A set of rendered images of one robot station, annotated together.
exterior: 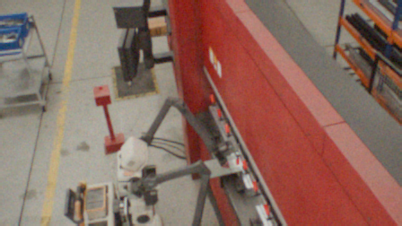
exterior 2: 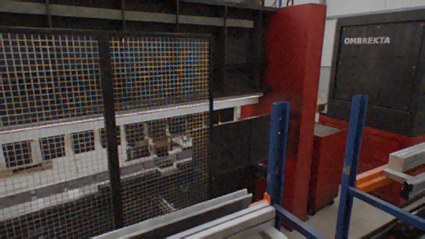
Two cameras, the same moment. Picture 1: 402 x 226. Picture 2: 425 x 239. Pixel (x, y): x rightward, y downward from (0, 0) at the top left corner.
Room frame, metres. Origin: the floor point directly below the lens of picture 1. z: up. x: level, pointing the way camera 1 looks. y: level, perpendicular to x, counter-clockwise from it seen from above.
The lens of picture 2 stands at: (1.58, -2.60, 1.93)
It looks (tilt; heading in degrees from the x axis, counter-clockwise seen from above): 14 degrees down; 67
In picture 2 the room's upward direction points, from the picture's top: straight up
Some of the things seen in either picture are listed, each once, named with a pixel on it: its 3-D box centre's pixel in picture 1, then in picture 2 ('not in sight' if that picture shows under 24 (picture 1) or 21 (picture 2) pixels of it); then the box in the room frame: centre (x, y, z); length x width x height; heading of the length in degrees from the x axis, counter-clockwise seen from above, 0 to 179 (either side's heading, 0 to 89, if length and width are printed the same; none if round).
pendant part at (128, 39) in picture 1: (130, 52); not in sight; (3.48, 0.67, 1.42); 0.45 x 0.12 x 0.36; 178
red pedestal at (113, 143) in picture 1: (108, 119); not in sight; (3.80, 1.11, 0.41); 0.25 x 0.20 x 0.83; 103
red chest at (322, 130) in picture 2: not in sight; (310, 166); (3.95, -0.21, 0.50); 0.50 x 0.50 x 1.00; 13
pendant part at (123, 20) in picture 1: (138, 38); not in sight; (3.53, 0.58, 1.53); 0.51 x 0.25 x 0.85; 178
